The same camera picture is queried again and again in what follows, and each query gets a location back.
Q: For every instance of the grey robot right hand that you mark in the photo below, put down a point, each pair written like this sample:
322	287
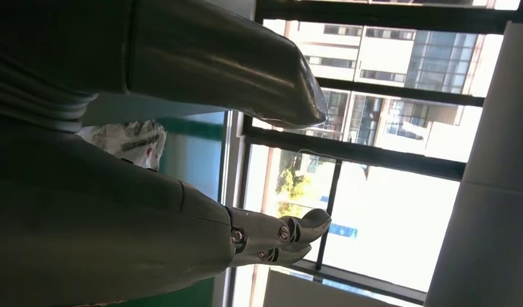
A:
96	212

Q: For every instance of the white parcel bag red print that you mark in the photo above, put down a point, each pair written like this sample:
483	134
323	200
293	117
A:
130	140

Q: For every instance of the dark window frame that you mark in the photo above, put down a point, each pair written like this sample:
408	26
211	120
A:
354	150

